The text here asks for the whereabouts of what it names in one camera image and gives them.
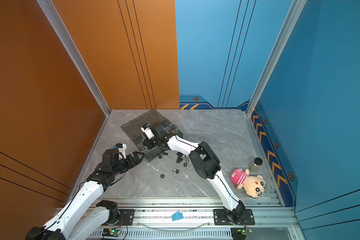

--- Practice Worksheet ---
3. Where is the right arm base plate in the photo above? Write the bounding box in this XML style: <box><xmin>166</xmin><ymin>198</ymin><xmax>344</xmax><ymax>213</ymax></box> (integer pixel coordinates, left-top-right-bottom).
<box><xmin>213</xmin><ymin>209</ymin><xmax>256</xmax><ymax>226</ymax></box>

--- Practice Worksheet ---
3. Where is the blue block on rail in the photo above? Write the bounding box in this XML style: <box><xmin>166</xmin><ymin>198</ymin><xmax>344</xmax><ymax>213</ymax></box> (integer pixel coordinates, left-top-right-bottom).
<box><xmin>172</xmin><ymin>212</ymin><xmax>184</xmax><ymax>222</ymax></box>

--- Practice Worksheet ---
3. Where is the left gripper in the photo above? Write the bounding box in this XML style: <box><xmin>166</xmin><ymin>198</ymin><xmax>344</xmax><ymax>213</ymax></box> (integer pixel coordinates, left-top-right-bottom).
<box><xmin>112</xmin><ymin>151</ymin><xmax>145</xmax><ymax>177</ymax></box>

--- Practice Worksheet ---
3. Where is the brown jar black lid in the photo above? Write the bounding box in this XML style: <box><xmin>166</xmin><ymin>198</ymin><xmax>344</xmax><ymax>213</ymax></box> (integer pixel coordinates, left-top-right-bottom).
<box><xmin>249</xmin><ymin>158</ymin><xmax>263</xmax><ymax>172</ymax></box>

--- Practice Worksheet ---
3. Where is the right circuit board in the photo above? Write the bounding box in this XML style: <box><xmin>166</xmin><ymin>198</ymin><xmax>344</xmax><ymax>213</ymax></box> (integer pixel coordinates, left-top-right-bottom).
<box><xmin>231</xmin><ymin>228</ymin><xmax>253</xmax><ymax>240</ymax></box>

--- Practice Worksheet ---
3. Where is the right aluminium corner post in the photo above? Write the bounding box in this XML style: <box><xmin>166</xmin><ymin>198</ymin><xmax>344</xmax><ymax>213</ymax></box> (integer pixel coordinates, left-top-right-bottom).
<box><xmin>246</xmin><ymin>0</ymin><xmax>307</xmax><ymax>117</ymax></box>

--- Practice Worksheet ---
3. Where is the aluminium corner post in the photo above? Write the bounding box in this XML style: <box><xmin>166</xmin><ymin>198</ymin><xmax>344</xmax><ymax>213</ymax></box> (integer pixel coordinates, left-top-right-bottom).
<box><xmin>37</xmin><ymin>0</ymin><xmax>111</xmax><ymax>118</ymax></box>
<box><xmin>246</xmin><ymin>0</ymin><xmax>307</xmax><ymax>117</ymax></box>

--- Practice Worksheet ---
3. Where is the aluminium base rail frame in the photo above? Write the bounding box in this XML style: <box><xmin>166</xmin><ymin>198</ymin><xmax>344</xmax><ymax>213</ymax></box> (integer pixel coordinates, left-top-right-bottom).
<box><xmin>41</xmin><ymin>197</ymin><xmax>307</xmax><ymax>240</ymax></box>

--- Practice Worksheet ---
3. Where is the plush doll toy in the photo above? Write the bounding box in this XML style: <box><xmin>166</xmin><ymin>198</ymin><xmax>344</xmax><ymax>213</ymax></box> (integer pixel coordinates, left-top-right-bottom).
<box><xmin>231</xmin><ymin>169</ymin><xmax>266</xmax><ymax>199</ymax></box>

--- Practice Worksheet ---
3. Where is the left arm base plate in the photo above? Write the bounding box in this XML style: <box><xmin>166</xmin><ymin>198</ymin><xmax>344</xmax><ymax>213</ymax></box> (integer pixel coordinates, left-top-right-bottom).
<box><xmin>106</xmin><ymin>209</ymin><xmax>135</xmax><ymax>227</ymax></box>

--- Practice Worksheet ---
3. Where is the grey plastic organizer box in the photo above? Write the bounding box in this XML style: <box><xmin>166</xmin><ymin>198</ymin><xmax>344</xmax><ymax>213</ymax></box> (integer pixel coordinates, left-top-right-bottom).
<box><xmin>122</xmin><ymin>110</ymin><xmax>184</xmax><ymax>162</ymax></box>

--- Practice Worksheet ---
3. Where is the left aluminium corner post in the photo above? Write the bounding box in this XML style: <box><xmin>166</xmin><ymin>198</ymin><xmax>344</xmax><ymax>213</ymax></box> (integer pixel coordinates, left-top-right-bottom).
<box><xmin>37</xmin><ymin>0</ymin><xmax>111</xmax><ymax>118</ymax></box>

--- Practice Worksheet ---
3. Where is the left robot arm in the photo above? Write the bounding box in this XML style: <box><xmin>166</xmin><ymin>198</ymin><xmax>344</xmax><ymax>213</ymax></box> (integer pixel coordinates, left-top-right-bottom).
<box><xmin>25</xmin><ymin>145</ymin><xmax>145</xmax><ymax>240</ymax></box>

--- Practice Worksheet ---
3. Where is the circuit board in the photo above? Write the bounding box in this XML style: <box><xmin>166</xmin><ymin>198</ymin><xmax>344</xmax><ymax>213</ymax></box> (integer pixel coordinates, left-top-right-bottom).
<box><xmin>231</xmin><ymin>228</ymin><xmax>253</xmax><ymax>240</ymax></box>
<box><xmin>101</xmin><ymin>228</ymin><xmax>122</xmax><ymax>239</ymax></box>

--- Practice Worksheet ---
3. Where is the left circuit board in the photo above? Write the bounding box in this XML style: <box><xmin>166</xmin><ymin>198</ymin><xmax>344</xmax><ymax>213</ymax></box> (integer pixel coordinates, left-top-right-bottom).
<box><xmin>101</xmin><ymin>228</ymin><xmax>122</xmax><ymax>239</ymax></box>

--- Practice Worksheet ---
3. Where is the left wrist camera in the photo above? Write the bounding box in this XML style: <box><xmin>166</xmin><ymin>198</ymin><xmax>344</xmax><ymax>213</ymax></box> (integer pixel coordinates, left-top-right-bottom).
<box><xmin>114</xmin><ymin>143</ymin><xmax>127</xmax><ymax>158</ymax></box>

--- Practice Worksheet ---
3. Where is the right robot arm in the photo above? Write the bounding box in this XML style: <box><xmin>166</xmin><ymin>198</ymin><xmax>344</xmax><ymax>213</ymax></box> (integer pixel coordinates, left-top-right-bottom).
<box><xmin>141</xmin><ymin>123</ymin><xmax>246</xmax><ymax>225</ymax></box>

